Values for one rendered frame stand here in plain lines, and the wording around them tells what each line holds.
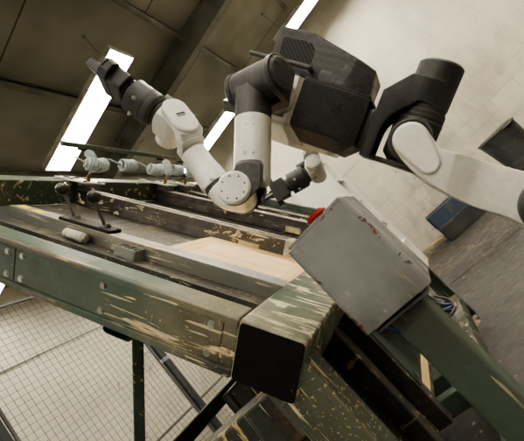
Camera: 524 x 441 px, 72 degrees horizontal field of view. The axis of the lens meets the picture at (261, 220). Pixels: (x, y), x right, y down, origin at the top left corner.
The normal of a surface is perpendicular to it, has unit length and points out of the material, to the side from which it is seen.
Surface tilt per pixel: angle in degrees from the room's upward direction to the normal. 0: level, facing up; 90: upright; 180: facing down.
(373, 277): 90
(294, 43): 90
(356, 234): 90
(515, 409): 90
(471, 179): 111
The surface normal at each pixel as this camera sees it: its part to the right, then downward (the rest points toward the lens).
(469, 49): -0.40, 0.11
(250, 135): -0.15, -0.16
